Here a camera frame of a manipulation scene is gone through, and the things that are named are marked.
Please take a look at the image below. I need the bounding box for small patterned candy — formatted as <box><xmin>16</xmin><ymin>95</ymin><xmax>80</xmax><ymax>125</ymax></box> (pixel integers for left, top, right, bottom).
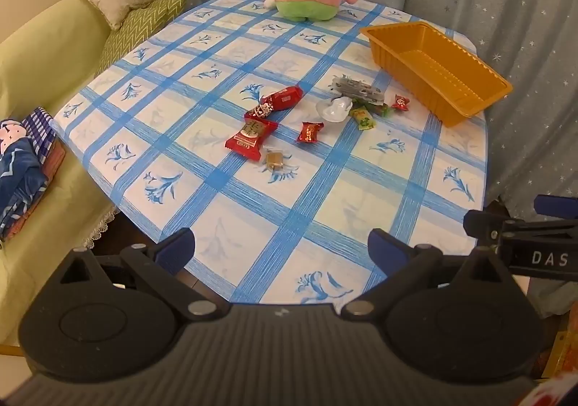
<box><xmin>246</xmin><ymin>101</ymin><xmax>275</xmax><ymax>120</ymax></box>

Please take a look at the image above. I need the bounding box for grey snack packet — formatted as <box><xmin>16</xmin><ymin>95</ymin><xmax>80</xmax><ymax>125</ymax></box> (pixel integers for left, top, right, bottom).
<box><xmin>332</xmin><ymin>75</ymin><xmax>384</xmax><ymax>102</ymax></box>

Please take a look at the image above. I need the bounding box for brown candy clear wrapper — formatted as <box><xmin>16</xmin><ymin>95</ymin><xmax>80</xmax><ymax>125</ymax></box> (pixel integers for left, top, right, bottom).
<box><xmin>261</xmin><ymin>147</ymin><xmax>292</xmax><ymax>172</ymax></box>

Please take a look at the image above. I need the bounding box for red white cloth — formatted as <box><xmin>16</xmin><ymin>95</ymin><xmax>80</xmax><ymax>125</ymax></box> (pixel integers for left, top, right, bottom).
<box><xmin>533</xmin><ymin>376</ymin><xmax>578</xmax><ymax>406</ymax></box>

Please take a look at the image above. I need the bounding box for red snack packet silver label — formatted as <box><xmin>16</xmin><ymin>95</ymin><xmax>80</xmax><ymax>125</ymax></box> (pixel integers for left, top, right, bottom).
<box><xmin>225</xmin><ymin>118</ymin><xmax>279</xmax><ymax>162</ymax></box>

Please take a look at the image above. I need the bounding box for green zigzag cushion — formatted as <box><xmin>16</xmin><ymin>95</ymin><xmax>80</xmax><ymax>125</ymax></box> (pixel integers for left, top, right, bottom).
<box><xmin>92</xmin><ymin>0</ymin><xmax>188</xmax><ymax>82</ymax></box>

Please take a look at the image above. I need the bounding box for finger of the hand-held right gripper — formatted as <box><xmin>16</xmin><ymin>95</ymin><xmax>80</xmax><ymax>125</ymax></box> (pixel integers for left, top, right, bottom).
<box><xmin>535</xmin><ymin>195</ymin><xmax>578</xmax><ymax>219</ymax></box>
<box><xmin>464</xmin><ymin>210</ymin><xmax>578</xmax><ymax>249</ymax></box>

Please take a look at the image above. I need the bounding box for green covered sofa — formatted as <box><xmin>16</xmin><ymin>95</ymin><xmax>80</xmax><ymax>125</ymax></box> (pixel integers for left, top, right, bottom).
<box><xmin>0</xmin><ymin>0</ymin><xmax>181</xmax><ymax>344</ymax></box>

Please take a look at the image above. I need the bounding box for white snack packet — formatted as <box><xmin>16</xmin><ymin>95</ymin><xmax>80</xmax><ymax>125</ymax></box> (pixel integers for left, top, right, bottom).
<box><xmin>316</xmin><ymin>95</ymin><xmax>353</xmax><ymax>122</ymax></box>

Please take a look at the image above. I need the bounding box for blue printed blanket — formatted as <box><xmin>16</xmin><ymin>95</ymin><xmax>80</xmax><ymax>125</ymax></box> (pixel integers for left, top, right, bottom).
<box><xmin>0</xmin><ymin>117</ymin><xmax>50</xmax><ymax>230</ymax></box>

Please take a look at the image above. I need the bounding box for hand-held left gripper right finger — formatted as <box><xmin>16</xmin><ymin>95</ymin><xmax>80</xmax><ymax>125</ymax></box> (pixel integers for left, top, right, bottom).
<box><xmin>341</xmin><ymin>228</ymin><xmax>527</xmax><ymax>322</ymax></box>

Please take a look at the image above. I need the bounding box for orange plastic tray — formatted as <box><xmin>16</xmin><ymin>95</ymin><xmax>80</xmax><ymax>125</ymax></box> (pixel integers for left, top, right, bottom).
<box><xmin>360</xmin><ymin>21</ymin><xmax>514</xmax><ymax>128</ymax></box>

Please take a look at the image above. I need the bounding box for glossy red snack packet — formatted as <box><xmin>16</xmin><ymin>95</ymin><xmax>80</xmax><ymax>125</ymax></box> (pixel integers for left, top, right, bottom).
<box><xmin>259</xmin><ymin>85</ymin><xmax>305</xmax><ymax>113</ymax></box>

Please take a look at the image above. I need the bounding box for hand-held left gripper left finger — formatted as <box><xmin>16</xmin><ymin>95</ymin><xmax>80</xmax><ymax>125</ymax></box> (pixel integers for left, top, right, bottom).
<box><xmin>59</xmin><ymin>228</ymin><xmax>231</xmax><ymax>322</ymax></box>

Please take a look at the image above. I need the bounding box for blue plaid cloth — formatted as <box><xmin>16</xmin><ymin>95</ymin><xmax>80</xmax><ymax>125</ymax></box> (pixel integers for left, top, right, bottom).
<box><xmin>20</xmin><ymin>107</ymin><xmax>66</xmax><ymax>163</ymax></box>

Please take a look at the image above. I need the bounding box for green yellow candy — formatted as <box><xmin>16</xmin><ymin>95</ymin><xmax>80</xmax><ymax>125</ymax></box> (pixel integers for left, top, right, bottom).
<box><xmin>350</xmin><ymin>107</ymin><xmax>376</xmax><ymax>131</ymax></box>

